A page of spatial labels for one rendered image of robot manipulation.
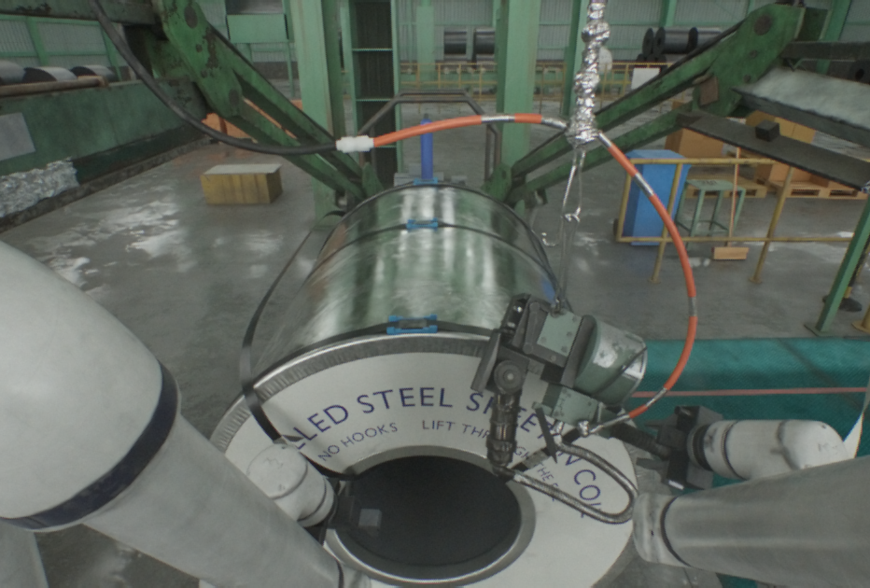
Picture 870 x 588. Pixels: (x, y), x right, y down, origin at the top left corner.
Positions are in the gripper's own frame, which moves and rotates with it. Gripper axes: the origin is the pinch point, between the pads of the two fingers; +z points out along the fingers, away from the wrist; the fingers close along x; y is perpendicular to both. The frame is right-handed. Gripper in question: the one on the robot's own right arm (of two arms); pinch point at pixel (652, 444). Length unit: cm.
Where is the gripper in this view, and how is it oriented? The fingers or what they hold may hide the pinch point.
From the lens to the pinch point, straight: 104.1
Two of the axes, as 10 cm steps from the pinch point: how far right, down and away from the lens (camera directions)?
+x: -3.5, 8.8, -3.3
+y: -9.1, -4.1, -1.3
